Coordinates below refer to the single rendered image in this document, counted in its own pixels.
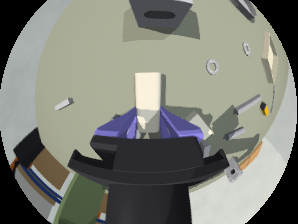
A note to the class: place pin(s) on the beige open tray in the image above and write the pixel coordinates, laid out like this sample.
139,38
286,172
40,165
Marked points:
270,64

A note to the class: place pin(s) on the yellow-handled screwdriver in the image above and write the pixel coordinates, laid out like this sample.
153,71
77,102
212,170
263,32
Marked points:
264,108

